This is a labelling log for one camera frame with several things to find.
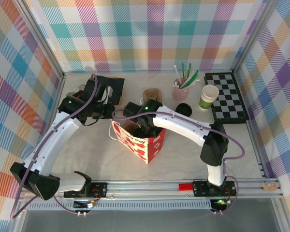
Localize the brown pulp cup carrier stack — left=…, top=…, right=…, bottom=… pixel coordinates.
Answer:
left=142, top=88, right=164, bottom=105

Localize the red white paper gift bag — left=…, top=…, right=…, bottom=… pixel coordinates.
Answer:
left=108, top=119, right=167, bottom=165

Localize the navy napkin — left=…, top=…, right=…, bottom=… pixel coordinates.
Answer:
left=96, top=75, right=126, bottom=106

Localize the pink straw holder cup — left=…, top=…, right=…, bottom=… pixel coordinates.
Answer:
left=172, top=78, right=189, bottom=102

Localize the black cup lid stack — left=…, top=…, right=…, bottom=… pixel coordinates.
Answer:
left=175, top=102, right=193, bottom=119

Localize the white plastic straw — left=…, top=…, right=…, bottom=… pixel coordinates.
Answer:
left=173, top=64, right=181, bottom=83

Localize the white wrapped straw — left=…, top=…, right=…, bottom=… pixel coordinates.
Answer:
left=181, top=73, right=201, bottom=89

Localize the green plastic straw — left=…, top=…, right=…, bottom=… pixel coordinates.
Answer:
left=182, top=70, right=200, bottom=88

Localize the green white paper cup stack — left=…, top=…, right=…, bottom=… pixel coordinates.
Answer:
left=199, top=84, right=220, bottom=111

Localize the black grey chessboard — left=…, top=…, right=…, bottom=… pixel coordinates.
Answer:
left=203, top=72, right=250, bottom=124

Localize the small connector board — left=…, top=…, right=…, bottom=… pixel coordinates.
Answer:
left=73, top=200, right=97, bottom=209
left=211, top=198, right=232, bottom=206

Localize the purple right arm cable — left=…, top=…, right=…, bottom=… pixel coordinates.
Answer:
left=111, top=110, right=246, bottom=215

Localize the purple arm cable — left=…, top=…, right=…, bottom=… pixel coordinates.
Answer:
left=9, top=73, right=99, bottom=219
left=111, top=110, right=246, bottom=215

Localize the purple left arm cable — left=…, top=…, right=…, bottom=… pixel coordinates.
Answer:
left=9, top=73, right=99, bottom=219

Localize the aluminium frame rail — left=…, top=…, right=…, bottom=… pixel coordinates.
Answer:
left=233, top=71, right=271, bottom=179
left=33, top=74, right=66, bottom=182
left=62, top=69, right=235, bottom=74

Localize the wide aluminium base rail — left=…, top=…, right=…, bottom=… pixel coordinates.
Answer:
left=16, top=178, right=285, bottom=202

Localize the aluminium frame post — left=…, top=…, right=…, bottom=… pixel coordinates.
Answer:
left=15, top=0, right=65, bottom=79
left=232, top=0, right=281, bottom=75

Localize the grey slotted cable duct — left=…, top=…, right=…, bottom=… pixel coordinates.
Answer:
left=26, top=202, right=213, bottom=211

